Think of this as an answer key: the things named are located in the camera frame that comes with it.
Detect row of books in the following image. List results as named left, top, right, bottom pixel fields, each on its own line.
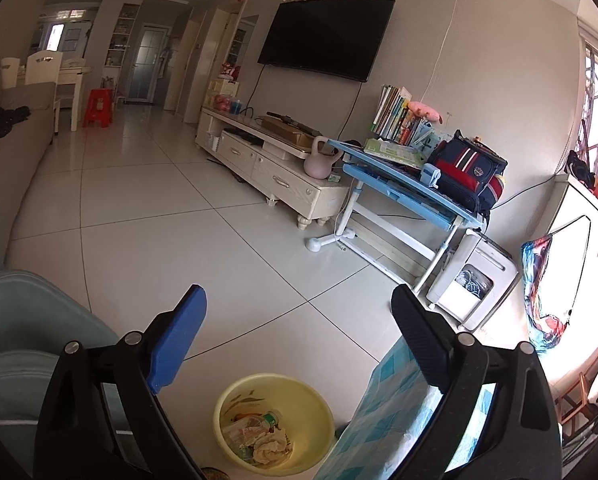
left=370, top=85, right=434, bottom=148

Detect long black object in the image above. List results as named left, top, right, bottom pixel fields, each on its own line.
left=266, top=111, right=324, bottom=137

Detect black shoes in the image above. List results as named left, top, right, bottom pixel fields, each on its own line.
left=565, top=150, right=598, bottom=186

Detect blue checked tablecloth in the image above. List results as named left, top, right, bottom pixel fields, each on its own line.
left=314, top=340, right=497, bottom=480

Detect colourful printed hanging bag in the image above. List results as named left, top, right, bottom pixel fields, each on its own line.
left=521, top=215, right=592, bottom=356

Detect green paper pad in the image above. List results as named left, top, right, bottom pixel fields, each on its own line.
left=364, top=138, right=427, bottom=166

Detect white dining table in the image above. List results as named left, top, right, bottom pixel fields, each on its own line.
left=54, top=60, right=92, bottom=111

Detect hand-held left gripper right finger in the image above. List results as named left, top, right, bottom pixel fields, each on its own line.
left=390, top=284, right=564, bottom=480

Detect yellow plastic basin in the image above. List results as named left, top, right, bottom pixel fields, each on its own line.
left=213, top=372, right=336, bottom=475

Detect cream television cabinet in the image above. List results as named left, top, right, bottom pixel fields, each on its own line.
left=195, top=106, right=352, bottom=233

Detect grey green padded chair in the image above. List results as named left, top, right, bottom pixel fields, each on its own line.
left=0, top=270, right=124, bottom=426

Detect white floor appliance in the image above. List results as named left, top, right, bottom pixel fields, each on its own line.
left=426, top=234, right=520, bottom=333

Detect black wall television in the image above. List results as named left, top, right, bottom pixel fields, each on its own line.
left=257, top=0, right=396, bottom=83

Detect black clothing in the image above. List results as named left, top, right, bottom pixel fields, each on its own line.
left=0, top=106, right=32, bottom=143

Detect green label plastic bottle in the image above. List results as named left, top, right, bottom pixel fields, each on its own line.
left=226, top=410, right=284, bottom=443

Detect red plastic stool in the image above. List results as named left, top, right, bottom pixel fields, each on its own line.
left=82, top=88, right=114, bottom=128

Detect beige sofa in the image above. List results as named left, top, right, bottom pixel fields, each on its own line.
left=0, top=77, right=54, bottom=266

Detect window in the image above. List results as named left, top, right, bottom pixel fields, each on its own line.
left=576, top=25, right=598, bottom=181

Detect flat cardboard box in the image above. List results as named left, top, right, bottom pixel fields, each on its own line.
left=256, top=116, right=316, bottom=147

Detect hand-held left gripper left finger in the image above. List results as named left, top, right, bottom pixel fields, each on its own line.
left=33, top=284, right=208, bottom=480

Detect pink kettlebell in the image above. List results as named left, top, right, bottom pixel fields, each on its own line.
left=304, top=136, right=344, bottom=181

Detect black power cable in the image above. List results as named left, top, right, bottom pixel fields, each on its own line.
left=499, top=175, right=562, bottom=207

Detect navy red backpack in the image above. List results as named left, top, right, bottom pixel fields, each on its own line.
left=425, top=130, right=508, bottom=213

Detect white display shelf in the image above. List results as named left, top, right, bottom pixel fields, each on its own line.
left=104, top=2, right=140, bottom=68

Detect white tissue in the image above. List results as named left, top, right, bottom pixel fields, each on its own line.
left=252, top=427, right=294, bottom=465

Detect pink plush toy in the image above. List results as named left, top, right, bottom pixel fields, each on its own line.
left=408, top=101, right=444, bottom=125

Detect white dining chair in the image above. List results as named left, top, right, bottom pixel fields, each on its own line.
left=25, top=51, right=64, bottom=133
left=0, top=57, right=20, bottom=90

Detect blue study desk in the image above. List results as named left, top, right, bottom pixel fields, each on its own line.
left=305, top=139, right=486, bottom=306

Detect wooden chair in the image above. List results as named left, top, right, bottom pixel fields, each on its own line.
left=554, top=320, right=598, bottom=441

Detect glass panel door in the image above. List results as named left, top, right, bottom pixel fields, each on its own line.
left=129, top=25, right=172, bottom=106

